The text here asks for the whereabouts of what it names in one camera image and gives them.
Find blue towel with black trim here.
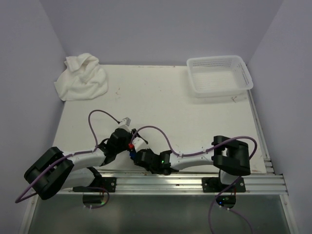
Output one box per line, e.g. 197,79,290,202
129,151,136,160

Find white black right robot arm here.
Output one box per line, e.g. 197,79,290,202
129,136,251,192

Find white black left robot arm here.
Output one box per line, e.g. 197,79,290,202
24,128,136,200

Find white crumpled towel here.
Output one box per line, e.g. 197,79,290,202
54,53,108,101

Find white plastic basket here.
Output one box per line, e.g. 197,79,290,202
186,55,254,98

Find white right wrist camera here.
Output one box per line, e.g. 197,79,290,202
128,137,147,152

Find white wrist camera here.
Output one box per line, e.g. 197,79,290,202
128,137,147,152
119,117,131,127

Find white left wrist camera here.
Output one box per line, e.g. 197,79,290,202
119,117,131,127

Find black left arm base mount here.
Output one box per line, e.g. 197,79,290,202
73,177,117,193

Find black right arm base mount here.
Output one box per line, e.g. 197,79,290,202
201,177,246,193

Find aluminium rail frame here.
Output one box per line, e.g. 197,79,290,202
19,90,299,234

